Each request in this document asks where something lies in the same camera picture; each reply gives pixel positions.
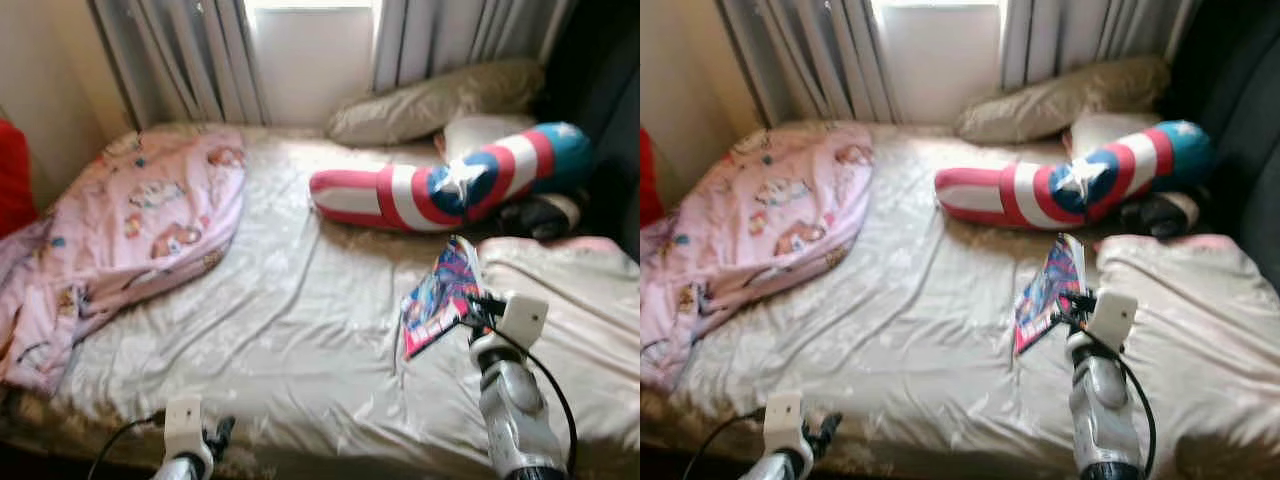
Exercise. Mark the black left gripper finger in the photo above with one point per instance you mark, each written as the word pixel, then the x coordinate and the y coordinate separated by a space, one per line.
pixel 228 430
pixel 814 426
pixel 833 425
pixel 212 430

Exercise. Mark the colourful comic book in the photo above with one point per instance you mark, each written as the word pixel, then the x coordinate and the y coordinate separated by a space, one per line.
pixel 1050 295
pixel 440 300

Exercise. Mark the cream soft blanket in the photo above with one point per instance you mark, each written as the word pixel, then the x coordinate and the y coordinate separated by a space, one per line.
pixel 580 330
pixel 1200 330

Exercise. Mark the pink cartoon print blanket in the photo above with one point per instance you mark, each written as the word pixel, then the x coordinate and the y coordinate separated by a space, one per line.
pixel 140 220
pixel 770 215

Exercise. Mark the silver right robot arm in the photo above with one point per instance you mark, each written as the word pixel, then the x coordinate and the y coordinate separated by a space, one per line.
pixel 515 410
pixel 1105 410

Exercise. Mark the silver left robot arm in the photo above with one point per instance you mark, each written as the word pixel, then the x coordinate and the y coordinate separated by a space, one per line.
pixel 180 470
pixel 775 468

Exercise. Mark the beige floral bed sheet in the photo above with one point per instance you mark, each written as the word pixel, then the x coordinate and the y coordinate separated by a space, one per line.
pixel 300 330
pixel 920 330

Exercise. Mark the black white plush toy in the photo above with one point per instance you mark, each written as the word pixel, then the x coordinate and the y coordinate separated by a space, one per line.
pixel 1165 213
pixel 545 215

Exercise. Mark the red white shield-print bolster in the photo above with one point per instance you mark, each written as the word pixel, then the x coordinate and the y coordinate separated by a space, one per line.
pixel 1020 192
pixel 400 195

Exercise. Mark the large red sofa cushion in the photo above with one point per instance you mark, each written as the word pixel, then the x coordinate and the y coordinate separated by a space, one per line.
pixel 650 180
pixel 12 180

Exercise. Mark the olive satin pillow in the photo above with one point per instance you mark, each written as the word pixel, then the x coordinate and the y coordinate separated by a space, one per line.
pixel 420 105
pixel 1050 100

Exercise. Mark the black chair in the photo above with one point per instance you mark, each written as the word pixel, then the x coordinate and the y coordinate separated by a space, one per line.
pixel 1235 110
pixel 605 100

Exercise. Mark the grey curtain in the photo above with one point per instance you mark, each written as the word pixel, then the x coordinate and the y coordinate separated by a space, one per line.
pixel 180 50
pixel 810 50
pixel 450 40
pixel 1090 40

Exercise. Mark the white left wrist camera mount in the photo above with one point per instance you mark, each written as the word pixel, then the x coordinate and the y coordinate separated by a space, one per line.
pixel 783 422
pixel 183 425

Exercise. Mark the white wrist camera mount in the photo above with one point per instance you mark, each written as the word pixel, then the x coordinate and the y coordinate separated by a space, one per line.
pixel 522 320
pixel 183 425
pixel 783 422
pixel 1113 318

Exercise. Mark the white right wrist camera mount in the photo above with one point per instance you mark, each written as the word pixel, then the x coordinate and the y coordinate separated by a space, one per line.
pixel 522 320
pixel 1113 318

